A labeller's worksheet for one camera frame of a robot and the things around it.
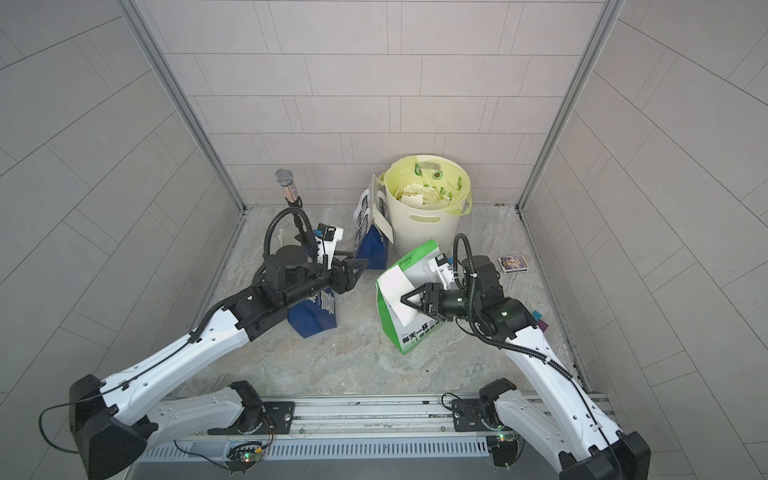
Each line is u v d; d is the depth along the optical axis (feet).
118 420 1.28
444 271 2.15
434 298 1.97
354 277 2.06
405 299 2.14
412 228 2.83
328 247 1.96
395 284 2.25
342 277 1.97
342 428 2.32
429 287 2.03
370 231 2.78
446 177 3.13
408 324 2.13
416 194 3.12
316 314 2.62
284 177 2.71
